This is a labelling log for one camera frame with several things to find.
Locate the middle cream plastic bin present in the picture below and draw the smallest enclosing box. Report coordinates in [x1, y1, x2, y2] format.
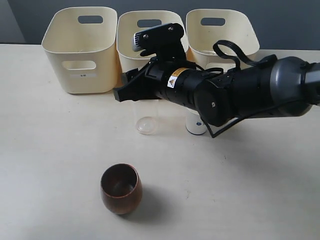
[116, 10, 184, 82]

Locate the left cream plastic bin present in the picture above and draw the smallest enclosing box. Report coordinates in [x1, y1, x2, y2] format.
[41, 6, 121, 94]

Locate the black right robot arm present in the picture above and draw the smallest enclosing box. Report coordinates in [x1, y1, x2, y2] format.
[113, 56, 320, 127]

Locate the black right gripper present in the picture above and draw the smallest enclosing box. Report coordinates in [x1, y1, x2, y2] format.
[113, 60, 200, 102]

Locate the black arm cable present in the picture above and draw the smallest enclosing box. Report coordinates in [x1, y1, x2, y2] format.
[194, 40, 311, 139]

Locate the white paper cup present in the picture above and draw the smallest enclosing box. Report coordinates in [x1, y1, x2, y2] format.
[185, 108, 207, 136]

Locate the clear plastic bottle white cap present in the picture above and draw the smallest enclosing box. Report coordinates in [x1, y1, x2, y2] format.
[133, 100, 159, 135]

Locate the cream plastic bin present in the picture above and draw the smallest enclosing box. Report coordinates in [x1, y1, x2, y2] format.
[116, 10, 184, 82]
[185, 9, 260, 72]
[41, 6, 121, 94]

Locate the right cream plastic bin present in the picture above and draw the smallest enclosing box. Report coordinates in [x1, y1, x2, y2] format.
[185, 9, 260, 72]

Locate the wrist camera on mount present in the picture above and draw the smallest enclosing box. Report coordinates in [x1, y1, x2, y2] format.
[132, 23, 187, 62]

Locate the brown wooden cup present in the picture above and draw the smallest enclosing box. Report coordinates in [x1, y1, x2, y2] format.
[100, 163, 143, 215]

